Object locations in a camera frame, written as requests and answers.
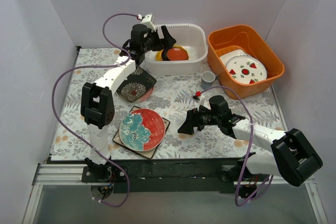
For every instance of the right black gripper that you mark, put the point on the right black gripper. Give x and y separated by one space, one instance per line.
196 119

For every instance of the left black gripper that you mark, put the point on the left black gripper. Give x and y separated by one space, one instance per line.
158 40

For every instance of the yellow dotted scalloped plate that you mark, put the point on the yellow dotted scalloped plate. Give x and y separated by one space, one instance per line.
158 55

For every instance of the red and teal round plate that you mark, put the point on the red and teal round plate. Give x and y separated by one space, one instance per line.
141 129

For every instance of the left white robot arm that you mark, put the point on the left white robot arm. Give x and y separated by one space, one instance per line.
97 106

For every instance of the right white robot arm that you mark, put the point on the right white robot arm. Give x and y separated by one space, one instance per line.
290 155

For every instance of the white plastic bin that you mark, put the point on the white plastic bin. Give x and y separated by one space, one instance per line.
189 36

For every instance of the orange plastic bin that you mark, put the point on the orange plastic bin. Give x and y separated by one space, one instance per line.
242 37

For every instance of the white plate in orange bin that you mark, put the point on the white plate in orange bin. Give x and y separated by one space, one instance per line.
228 56

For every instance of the floral patterned table mat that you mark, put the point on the floral patterned table mat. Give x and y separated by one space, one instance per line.
171 98

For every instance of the pink round plate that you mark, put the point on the pink round plate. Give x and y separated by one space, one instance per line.
142 98

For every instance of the small grey white cup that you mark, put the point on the small grey white cup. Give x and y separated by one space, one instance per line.
207 79

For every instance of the black floral square plate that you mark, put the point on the black floral square plate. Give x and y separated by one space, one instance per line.
136 85

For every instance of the watermelon pattern round plate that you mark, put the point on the watermelon pattern round plate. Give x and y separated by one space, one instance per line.
246 69

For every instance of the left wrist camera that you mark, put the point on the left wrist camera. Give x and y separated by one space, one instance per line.
147 20

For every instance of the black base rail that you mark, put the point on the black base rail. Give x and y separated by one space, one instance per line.
138 175

